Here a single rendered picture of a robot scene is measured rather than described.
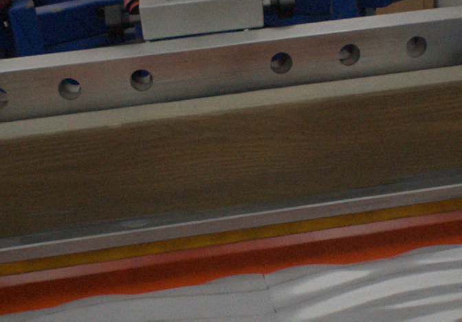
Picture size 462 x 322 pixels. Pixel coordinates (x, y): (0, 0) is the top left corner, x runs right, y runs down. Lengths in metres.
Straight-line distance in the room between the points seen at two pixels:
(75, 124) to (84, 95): 0.24
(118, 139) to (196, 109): 0.05
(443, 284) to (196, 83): 0.32
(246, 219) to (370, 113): 0.10
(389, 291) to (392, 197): 0.06
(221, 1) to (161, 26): 0.07
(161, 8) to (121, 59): 0.08
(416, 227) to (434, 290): 0.08
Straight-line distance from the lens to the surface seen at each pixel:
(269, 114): 0.37
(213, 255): 0.41
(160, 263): 0.41
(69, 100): 0.61
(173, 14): 0.64
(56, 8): 1.08
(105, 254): 0.41
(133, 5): 0.81
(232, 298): 0.36
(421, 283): 0.38
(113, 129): 0.36
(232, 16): 0.64
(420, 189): 0.40
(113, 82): 0.60
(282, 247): 0.42
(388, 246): 0.42
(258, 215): 0.38
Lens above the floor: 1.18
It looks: 23 degrees down
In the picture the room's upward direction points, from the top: 6 degrees counter-clockwise
